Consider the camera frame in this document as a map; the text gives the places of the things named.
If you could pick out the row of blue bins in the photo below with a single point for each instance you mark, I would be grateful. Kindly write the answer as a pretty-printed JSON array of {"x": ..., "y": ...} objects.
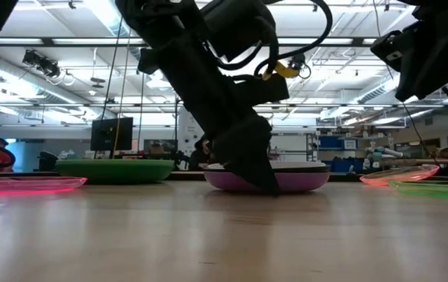
[{"x": 341, "y": 166}]

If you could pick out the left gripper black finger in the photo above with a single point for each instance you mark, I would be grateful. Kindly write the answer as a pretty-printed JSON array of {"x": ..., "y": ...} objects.
[{"x": 247, "y": 152}]

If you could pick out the green translucent plastic plate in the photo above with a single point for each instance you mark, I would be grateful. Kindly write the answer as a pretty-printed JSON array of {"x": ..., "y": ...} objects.
[{"x": 435, "y": 190}]

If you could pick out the black office chair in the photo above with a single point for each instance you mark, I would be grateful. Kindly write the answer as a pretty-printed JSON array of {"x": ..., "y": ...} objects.
[{"x": 48, "y": 161}]

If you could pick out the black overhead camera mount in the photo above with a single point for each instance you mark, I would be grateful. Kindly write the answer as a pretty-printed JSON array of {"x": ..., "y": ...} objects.
[{"x": 42, "y": 63}]

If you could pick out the blue shelf bins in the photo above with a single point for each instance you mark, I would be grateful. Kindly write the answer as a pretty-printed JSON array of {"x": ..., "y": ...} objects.
[{"x": 329, "y": 142}]

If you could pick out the black computer monitor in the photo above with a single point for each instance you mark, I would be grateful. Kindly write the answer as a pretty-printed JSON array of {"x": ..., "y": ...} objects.
[{"x": 110, "y": 133}]

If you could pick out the black ceiling disc fixture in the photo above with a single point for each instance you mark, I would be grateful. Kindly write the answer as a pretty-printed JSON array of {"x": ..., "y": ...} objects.
[{"x": 98, "y": 80}]

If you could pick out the purple bowl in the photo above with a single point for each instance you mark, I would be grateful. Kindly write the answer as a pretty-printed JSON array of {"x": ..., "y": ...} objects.
[{"x": 306, "y": 182}]

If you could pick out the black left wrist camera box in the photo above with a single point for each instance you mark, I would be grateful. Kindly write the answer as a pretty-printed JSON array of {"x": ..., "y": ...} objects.
[{"x": 267, "y": 90}]

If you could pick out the pink translucent plastic plate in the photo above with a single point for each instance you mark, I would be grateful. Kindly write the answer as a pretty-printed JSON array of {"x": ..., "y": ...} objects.
[{"x": 32, "y": 184}]

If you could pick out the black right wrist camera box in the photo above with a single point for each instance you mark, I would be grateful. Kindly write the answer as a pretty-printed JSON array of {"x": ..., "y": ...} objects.
[{"x": 386, "y": 46}]

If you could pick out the white cabinet pillar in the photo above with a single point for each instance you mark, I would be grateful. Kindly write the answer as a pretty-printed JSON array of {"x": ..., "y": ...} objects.
[{"x": 188, "y": 125}]

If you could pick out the green bowl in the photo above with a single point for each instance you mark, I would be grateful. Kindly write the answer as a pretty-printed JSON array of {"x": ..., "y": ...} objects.
[{"x": 114, "y": 172}]

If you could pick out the black background robot arm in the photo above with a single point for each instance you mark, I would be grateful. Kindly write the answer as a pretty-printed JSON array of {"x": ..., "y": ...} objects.
[{"x": 181, "y": 160}]

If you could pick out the orange translucent plastic plate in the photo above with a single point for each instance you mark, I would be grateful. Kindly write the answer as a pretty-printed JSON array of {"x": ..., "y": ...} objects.
[{"x": 396, "y": 175}]

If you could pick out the black hanging ceiling camera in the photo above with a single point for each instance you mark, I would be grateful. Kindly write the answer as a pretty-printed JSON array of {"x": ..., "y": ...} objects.
[{"x": 296, "y": 62}]

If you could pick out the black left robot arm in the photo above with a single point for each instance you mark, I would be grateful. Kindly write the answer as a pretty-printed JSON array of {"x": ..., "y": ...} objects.
[{"x": 161, "y": 15}]

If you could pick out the long wooden bench top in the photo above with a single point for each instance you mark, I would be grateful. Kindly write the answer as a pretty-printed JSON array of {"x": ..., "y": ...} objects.
[{"x": 423, "y": 161}]

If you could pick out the black overhead frame bar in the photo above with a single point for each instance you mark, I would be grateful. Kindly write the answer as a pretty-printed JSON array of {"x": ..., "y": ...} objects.
[{"x": 48, "y": 41}]

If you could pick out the white teal robot arm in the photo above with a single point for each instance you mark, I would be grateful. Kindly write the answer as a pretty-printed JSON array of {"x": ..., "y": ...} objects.
[{"x": 384, "y": 150}]

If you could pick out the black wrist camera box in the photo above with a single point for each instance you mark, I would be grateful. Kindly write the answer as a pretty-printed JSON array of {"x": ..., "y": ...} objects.
[
  {"x": 386, "y": 46},
  {"x": 267, "y": 90}
]

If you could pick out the black table edge strip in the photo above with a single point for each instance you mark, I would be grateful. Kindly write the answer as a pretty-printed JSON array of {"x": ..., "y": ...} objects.
[{"x": 188, "y": 176}]

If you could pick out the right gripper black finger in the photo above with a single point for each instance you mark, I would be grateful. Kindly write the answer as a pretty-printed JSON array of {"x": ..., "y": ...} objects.
[{"x": 431, "y": 70}]

